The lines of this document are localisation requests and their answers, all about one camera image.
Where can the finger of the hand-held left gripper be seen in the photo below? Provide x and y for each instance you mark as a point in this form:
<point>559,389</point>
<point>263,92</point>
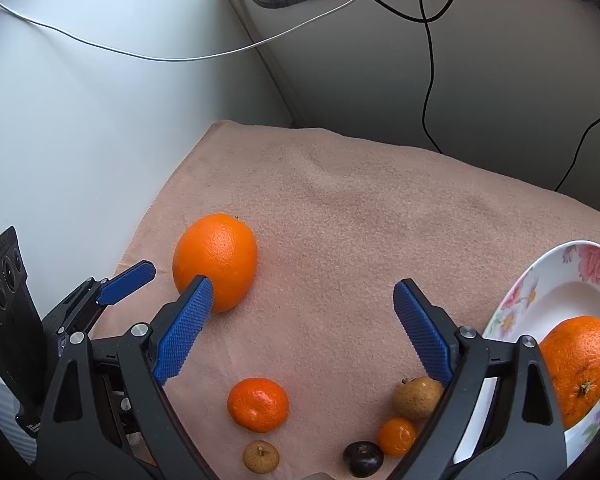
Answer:
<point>130,280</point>

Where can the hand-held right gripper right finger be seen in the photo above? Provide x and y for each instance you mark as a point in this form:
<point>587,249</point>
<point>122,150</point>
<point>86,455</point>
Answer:
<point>422,330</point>

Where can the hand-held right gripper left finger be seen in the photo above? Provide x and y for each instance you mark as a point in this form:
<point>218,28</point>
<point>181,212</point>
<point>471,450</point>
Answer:
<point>185,330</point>

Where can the brown longan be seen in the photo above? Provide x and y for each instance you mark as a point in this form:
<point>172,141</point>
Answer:
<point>415,400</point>
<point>261,456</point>

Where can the large smooth orange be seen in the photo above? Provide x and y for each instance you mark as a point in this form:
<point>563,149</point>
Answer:
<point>215,255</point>

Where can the tangerine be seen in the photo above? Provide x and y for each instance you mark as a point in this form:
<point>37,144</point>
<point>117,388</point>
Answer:
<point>397,437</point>
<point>257,405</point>

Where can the floral white plate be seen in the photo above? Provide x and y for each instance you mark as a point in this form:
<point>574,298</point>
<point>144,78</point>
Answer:
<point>570,290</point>

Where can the pink blanket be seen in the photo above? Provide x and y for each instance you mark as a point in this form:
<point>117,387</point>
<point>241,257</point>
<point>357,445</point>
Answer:
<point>355,210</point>

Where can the rough-skinned orange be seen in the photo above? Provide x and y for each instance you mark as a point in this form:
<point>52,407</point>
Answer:
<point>580,360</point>

